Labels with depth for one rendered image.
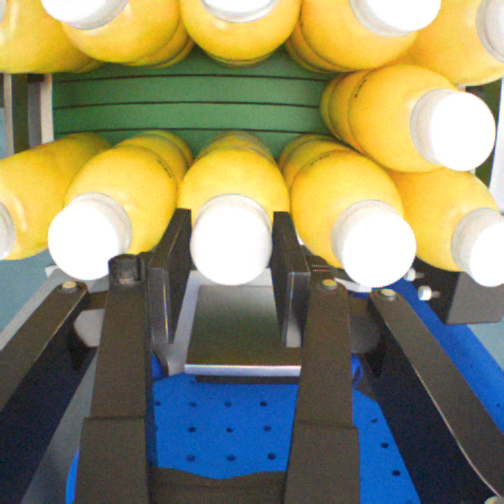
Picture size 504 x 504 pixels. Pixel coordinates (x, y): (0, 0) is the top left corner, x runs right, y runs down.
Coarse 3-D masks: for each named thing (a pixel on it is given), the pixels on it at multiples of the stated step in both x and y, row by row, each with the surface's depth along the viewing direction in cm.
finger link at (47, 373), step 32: (64, 288) 12; (32, 320) 10; (64, 320) 11; (0, 352) 9; (32, 352) 9; (64, 352) 10; (96, 352) 13; (0, 384) 8; (32, 384) 9; (64, 384) 10; (0, 416) 7; (32, 416) 8; (0, 448) 7; (32, 448) 8; (0, 480) 7
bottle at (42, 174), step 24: (48, 144) 28; (72, 144) 30; (96, 144) 33; (0, 168) 22; (24, 168) 23; (48, 168) 24; (72, 168) 27; (0, 192) 21; (24, 192) 22; (48, 192) 23; (24, 216) 22; (48, 216) 23; (24, 240) 22
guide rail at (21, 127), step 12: (12, 84) 27; (24, 84) 29; (12, 96) 27; (24, 96) 29; (12, 108) 28; (24, 108) 30; (12, 120) 28; (24, 120) 30; (12, 132) 28; (24, 132) 30; (12, 144) 29; (24, 144) 31
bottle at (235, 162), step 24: (216, 144) 28; (240, 144) 27; (264, 144) 34; (192, 168) 24; (216, 168) 22; (240, 168) 22; (264, 168) 23; (192, 192) 22; (216, 192) 21; (240, 192) 21; (264, 192) 22; (288, 192) 25; (192, 216) 22; (264, 216) 21
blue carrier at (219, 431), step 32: (160, 384) 36; (192, 384) 37; (224, 384) 37; (160, 416) 32; (192, 416) 33; (224, 416) 33; (256, 416) 33; (288, 416) 33; (160, 448) 29; (192, 448) 29; (224, 448) 30; (256, 448) 30; (288, 448) 30; (384, 448) 30; (384, 480) 26
